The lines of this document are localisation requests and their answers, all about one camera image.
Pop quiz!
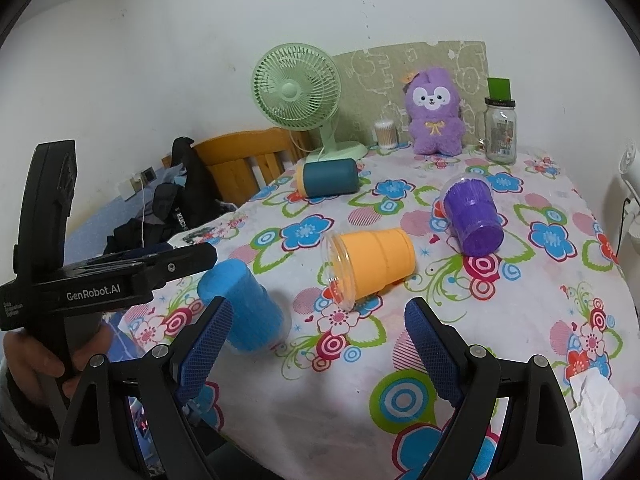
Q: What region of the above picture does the white appliance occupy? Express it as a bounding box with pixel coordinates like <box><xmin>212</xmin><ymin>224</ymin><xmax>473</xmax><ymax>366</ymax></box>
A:
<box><xmin>607</xmin><ymin>142</ymin><xmax>640</xmax><ymax>271</ymax></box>

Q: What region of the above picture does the teal cup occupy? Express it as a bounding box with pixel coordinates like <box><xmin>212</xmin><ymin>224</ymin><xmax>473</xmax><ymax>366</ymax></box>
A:
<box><xmin>294</xmin><ymin>158</ymin><xmax>361</xmax><ymax>197</ymax></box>

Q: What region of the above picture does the blue cup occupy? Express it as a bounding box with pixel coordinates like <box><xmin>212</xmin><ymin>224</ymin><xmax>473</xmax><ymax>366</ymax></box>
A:
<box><xmin>196</xmin><ymin>260</ymin><xmax>292</xmax><ymax>352</ymax></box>

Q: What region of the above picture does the wooden chair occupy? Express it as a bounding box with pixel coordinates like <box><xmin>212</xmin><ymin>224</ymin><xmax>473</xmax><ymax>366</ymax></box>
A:
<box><xmin>161</xmin><ymin>127</ymin><xmax>313</xmax><ymax>206</ymax></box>

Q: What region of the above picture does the floral tablecloth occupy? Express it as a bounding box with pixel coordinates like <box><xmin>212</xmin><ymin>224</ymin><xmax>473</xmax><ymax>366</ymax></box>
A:
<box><xmin>102</xmin><ymin>142</ymin><xmax>626</xmax><ymax>480</ymax></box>

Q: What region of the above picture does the white crumpled tissue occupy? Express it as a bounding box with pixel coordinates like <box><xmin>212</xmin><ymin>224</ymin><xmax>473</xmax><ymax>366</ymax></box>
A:
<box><xmin>575</xmin><ymin>367</ymin><xmax>632</xmax><ymax>456</ymax></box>

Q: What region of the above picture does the black clothing on chair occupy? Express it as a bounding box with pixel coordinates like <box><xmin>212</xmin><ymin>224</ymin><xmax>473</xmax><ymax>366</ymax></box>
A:
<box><xmin>165</xmin><ymin>136</ymin><xmax>238</xmax><ymax>233</ymax></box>

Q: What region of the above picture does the white cable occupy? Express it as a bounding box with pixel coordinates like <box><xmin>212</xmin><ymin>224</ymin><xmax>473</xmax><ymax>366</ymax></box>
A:
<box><xmin>139</xmin><ymin>176</ymin><xmax>150</xmax><ymax>251</ymax></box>

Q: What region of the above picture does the person's left forearm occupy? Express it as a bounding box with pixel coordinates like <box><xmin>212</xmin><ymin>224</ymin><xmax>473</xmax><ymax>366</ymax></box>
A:
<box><xmin>0</xmin><ymin>360</ymin><xmax>63</xmax><ymax>466</ymax></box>

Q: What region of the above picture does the green desk fan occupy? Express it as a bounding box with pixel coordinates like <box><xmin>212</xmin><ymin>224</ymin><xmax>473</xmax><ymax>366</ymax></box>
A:
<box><xmin>251</xmin><ymin>41</ymin><xmax>369</xmax><ymax>163</ymax></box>

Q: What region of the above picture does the purple plush toy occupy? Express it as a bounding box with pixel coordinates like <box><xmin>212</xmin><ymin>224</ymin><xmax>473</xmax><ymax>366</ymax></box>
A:
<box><xmin>403</xmin><ymin>70</ymin><xmax>466</xmax><ymax>156</ymax></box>

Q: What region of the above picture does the dark clothing pile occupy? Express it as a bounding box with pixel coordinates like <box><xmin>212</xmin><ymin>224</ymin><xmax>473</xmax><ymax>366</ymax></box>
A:
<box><xmin>102</xmin><ymin>182</ymin><xmax>186</xmax><ymax>257</ymax></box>

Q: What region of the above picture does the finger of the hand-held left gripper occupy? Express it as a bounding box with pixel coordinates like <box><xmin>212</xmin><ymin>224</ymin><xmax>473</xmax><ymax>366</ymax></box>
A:
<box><xmin>145</xmin><ymin>242</ymin><xmax>219</xmax><ymax>291</ymax></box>
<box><xmin>75</xmin><ymin>242</ymin><xmax>173</xmax><ymax>268</ymax></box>

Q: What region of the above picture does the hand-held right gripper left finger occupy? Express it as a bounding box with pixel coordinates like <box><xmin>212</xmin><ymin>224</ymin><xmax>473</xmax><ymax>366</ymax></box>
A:
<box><xmin>52</xmin><ymin>296</ymin><xmax>236</xmax><ymax>480</ymax></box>

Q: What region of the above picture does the green card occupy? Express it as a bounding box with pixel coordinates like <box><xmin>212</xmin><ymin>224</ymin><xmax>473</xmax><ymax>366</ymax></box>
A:
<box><xmin>487</xmin><ymin>77</ymin><xmax>513</xmax><ymax>101</ymax></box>

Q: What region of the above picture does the cotton swab container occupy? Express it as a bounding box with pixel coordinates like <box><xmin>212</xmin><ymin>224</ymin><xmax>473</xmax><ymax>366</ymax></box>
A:
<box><xmin>374</xmin><ymin>119</ymin><xmax>398</xmax><ymax>149</ymax></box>

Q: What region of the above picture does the person's left hand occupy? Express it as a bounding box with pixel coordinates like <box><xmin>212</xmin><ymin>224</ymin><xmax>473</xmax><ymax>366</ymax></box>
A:
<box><xmin>2</xmin><ymin>331</ymin><xmax>71</xmax><ymax>408</ymax></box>

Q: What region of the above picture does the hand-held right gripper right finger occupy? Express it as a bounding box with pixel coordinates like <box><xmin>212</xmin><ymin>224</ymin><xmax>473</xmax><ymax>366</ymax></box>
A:
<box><xmin>404</xmin><ymin>297</ymin><xmax>583</xmax><ymax>480</ymax></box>

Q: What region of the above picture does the glass jar with black lid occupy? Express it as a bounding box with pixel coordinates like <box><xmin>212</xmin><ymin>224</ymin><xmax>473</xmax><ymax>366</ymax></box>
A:
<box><xmin>483</xmin><ymin>96</ymin><xmax>517</xmax><ymax>165</ymax></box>

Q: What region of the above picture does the purple cup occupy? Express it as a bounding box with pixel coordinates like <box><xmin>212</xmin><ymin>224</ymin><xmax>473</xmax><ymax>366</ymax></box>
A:
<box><xmin>439</xmin><ymin>176</ymin><xmax>505</xmax><ymax>256</ymax></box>

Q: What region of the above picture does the green patterned board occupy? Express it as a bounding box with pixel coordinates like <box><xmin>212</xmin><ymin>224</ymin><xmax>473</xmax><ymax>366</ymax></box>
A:
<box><xmin>331</xmin><ymin>40</ymin><xmax>490</xmax><ymax>147</ymax></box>

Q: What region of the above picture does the wall outlet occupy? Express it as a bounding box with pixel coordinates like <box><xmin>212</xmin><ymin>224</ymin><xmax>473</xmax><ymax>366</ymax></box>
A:
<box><xmin>117</xmin><ymin>167</ymin><xmax>158</xmax><ymax>200</ymax></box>

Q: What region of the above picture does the orange cup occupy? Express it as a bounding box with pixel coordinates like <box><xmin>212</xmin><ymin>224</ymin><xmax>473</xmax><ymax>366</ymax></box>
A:
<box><xmin>325</xmin><ymin>227</ymin><xmax>417</xmax><ymax>309</ymax></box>

